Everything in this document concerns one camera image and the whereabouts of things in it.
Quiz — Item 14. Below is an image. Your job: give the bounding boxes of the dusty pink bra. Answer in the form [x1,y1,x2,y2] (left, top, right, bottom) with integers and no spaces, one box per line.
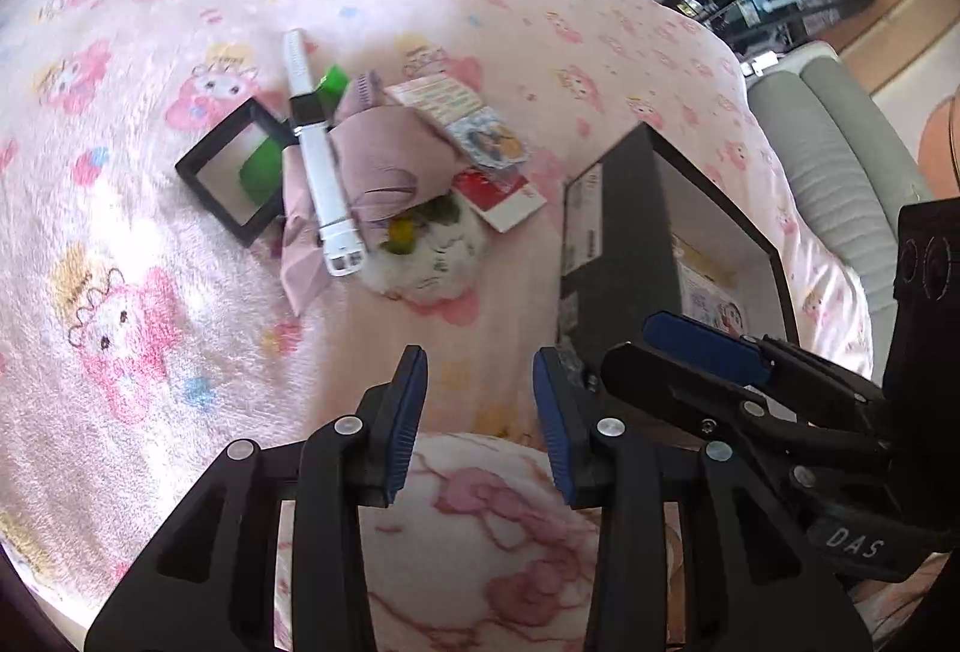
[280,70,460,317]

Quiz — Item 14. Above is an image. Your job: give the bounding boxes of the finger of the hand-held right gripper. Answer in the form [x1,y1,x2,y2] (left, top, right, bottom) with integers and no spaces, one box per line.
[643,311,887,429]
[602,342,902,519]

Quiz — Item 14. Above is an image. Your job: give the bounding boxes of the cartoon sticker packet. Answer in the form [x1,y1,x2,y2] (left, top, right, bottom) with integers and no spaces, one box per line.
[445,107,530,170]

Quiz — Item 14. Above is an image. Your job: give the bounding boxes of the pink bow-print pajama pants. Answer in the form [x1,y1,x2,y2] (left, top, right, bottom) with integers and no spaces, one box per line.
[274,430,688,652]

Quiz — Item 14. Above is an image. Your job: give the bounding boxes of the orange card pack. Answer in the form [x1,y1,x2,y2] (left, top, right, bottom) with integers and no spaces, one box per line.
[383,74,485,125]

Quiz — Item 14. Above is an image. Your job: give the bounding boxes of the white smartwatch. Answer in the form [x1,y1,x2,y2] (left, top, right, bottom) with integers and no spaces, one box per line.
[283,28,369,279]

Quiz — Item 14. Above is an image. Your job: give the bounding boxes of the green packet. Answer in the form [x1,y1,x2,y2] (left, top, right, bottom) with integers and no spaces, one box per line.
[238,65,350,204]

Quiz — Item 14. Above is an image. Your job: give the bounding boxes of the grey sofa chair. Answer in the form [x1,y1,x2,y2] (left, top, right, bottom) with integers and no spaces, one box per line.
[748,40,940,324]

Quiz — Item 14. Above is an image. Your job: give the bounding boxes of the yellow printed flat package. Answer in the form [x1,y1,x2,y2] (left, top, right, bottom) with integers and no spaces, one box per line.
[670,235,722,282]

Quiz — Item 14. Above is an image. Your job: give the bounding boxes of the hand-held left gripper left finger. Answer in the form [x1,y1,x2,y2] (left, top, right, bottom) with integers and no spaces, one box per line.
[85,344,430,652]

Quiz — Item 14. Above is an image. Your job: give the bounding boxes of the black cardboard box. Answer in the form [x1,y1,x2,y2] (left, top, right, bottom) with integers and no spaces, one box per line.
[559,122,800,384]

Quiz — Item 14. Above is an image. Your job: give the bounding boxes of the red and white card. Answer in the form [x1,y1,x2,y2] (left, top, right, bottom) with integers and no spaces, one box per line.
[453,163,549,234]

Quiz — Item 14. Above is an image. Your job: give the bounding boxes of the black display frame box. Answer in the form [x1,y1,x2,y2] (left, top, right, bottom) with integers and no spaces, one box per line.
[175,95,295,249]

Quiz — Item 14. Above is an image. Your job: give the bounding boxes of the pink cartoon printed blanket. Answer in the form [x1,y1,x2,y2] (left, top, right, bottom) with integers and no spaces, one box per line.
[0,0,875,632]

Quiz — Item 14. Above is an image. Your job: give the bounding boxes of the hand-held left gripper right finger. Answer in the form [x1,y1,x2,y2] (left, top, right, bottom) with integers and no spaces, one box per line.
[532,346,875,652]

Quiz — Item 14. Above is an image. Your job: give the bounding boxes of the white printed plastic bag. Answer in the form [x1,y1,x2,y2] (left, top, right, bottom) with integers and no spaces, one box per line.
[360,202,482,306]

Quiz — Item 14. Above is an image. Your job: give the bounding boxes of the cartoon bead art board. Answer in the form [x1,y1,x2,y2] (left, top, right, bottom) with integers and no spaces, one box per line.
[675,269,755,335]

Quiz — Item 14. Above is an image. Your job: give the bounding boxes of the green yellow small item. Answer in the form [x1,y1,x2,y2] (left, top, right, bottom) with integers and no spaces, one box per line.
[381,200,460,249]

